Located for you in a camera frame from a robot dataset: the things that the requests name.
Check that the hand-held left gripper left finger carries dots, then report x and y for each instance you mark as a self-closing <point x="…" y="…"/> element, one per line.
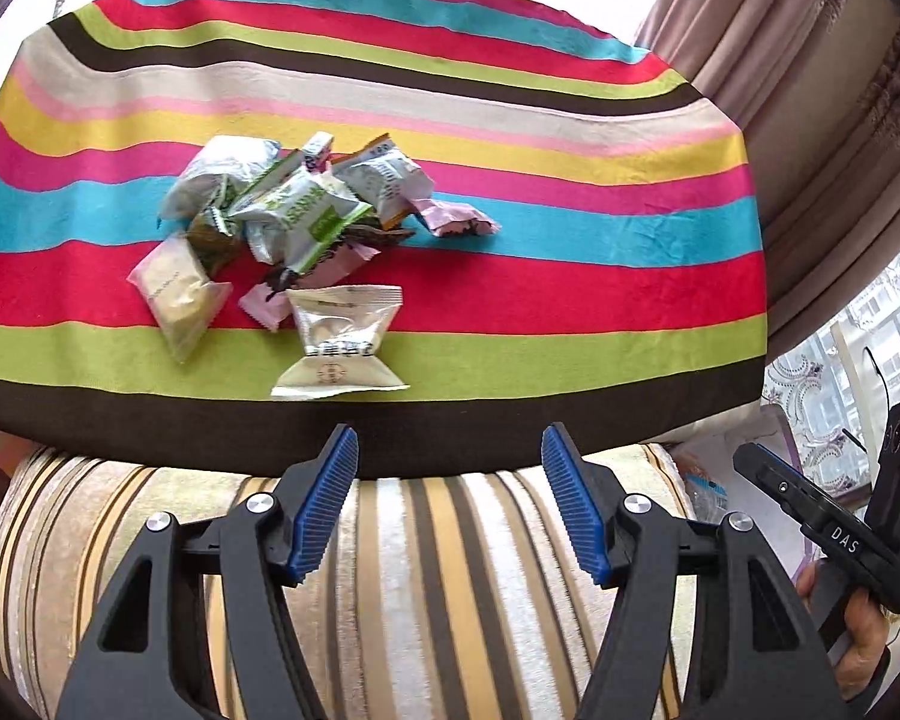
<point x="322" y="510"/>

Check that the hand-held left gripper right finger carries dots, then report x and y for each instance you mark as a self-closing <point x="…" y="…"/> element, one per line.
<point x="577" y="510"/>

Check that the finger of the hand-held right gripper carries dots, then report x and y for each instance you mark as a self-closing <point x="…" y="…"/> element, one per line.
<point x="774" y="466"/>

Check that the white box with purple edge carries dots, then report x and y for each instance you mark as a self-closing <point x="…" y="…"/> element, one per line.
<point x="720" y="465"/>

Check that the beige white snack packet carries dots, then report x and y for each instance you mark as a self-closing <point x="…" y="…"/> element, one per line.
<point x="337" y="337"/>

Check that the plain pink snack packet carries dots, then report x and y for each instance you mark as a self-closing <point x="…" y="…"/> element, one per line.
<point x="257" y="309"/>

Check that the pink packet with dark print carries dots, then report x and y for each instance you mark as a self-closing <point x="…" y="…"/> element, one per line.
<point x="337" y="261"/>
<point x="450" y="216"/>

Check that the clear packet with yellow cake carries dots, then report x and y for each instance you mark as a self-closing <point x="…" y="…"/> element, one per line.
<point x="176" y="289"/>

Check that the dark brown snack packet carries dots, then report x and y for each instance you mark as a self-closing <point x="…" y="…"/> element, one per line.
<point x="390" y="234"/>

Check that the olive green snack packet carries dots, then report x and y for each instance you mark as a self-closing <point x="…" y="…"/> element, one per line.
<point x="210" y="240"/>

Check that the green white snack packet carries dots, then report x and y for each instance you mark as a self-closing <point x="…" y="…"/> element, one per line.
<point x="300" y="214"/>

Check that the white packet with orange edge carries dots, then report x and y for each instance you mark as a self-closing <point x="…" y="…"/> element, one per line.
<point x="382" y="176"/>

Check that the silvery white snack packet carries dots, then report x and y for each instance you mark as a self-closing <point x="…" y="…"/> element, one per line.
<point x="210" y="172"/>

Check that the small purple print packet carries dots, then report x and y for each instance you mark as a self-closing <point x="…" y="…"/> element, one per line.
<point x="319" y="150"/>

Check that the person's right hand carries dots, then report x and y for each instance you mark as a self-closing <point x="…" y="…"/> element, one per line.
<point x="866" y="645"/>

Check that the white lace curtain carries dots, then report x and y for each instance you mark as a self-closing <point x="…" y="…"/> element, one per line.
<point x="810" y="390"/>

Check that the striped velvet sofa cushion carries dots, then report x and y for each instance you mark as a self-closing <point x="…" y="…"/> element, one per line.
<point x="435" y="600"/>

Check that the multicolour striped tablecloth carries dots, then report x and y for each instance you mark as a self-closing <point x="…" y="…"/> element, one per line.
<point x="555" y="270"/>

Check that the beige curtain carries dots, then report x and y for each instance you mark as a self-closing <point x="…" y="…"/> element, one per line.
<point x="810" y="90"/>

